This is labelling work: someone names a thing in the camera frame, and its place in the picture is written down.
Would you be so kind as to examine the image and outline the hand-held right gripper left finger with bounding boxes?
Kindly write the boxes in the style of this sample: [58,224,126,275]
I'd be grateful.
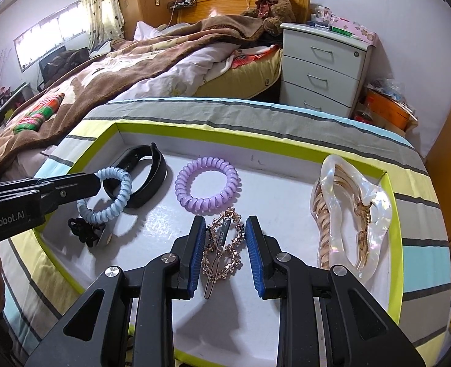
[24,215,207,367]

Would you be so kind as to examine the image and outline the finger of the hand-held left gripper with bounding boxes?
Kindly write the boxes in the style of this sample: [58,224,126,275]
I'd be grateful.
[0,178,55,200]
[34,172,102,215]

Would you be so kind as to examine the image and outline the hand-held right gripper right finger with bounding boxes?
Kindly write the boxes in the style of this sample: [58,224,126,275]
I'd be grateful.
[245,215,427,367]

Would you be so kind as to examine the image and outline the gold rhinestone hair clip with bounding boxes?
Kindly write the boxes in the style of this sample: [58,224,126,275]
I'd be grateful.
[201,207,246,299]

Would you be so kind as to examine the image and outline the black ornament hair tie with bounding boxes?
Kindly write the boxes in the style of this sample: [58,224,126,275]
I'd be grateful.
[68,217,113,246]

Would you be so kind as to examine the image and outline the blue spiral hair tie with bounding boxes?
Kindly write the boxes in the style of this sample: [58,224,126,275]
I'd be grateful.
[76,167,133,225]

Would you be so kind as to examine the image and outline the purple spiral hair tie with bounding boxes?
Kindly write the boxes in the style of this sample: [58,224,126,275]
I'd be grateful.
[175,156,240,213]

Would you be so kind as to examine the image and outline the green shallow cardboard tray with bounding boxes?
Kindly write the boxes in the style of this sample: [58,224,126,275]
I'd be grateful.
[34,120,404,367]

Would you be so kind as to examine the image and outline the black wristband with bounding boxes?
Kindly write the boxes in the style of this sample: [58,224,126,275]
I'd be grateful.
[103,143,168,210]

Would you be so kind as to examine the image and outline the translucent pink hair claw clip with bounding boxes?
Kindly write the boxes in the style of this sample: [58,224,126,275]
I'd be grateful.
[310,155,394,281]

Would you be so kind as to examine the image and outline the brown printed blanket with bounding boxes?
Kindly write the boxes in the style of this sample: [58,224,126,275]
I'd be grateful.
[0,14,272,184]

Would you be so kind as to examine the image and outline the window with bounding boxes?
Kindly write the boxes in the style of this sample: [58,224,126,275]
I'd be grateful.
[14,2,84,72]

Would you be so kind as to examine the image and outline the striped bed sheet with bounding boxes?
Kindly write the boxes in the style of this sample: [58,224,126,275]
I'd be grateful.
[0,97,451,367]

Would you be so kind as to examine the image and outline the patterned curtain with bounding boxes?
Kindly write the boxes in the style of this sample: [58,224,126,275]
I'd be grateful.
[78,0,125,53]

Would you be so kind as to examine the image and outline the yellow mattress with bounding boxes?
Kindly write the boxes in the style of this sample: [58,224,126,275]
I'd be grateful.
[195,46,283,102]

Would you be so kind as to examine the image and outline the orange storage box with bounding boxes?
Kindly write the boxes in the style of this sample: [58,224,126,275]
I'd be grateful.
[363,90,419,133]

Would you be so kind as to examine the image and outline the grey drawer nightstand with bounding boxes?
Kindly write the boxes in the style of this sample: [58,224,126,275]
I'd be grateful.
[279,23,375,119]

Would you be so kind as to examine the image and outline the tall wooden wardrobe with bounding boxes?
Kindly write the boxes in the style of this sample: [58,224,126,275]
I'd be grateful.
[113,0,184,41]

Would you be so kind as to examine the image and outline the wooden headboard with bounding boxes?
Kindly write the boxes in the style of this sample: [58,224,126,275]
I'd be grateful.
[176,0,312,27]

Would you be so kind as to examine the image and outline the pink floral tissue box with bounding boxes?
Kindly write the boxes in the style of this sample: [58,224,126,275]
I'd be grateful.
[330,15,377,45]

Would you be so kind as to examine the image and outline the clear glass bottles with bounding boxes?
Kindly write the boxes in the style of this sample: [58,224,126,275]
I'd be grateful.
[311,6,339,28]

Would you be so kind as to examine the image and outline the brown teddy bear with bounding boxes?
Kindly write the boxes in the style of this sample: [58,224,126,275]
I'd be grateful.
[242,0,297,35]

